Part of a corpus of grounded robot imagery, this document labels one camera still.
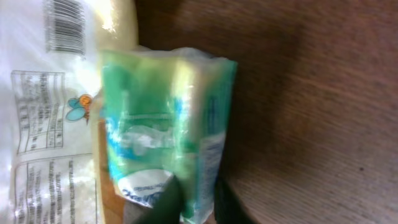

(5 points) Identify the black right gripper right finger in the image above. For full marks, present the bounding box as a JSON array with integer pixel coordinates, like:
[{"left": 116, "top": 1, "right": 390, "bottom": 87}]
[{"left": 214, "top": 177, "right": 256, "bottom": 224}]

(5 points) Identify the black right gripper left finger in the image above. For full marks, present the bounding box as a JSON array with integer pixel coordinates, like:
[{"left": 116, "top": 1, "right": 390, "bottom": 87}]
[{"left": 123, "top": 175, "right": 185, "bottom": 224}]

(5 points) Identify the cream snack bag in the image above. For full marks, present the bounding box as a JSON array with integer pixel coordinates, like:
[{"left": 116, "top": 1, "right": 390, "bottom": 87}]
[{"left": 1, "top": 0, "right": 137, "bottom": 223}]

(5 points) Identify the small teal tissue pack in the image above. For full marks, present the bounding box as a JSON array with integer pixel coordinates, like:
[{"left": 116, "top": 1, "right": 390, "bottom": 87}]
[{"left": 101, "top": 48, "right": 237, "bottom": 223}]

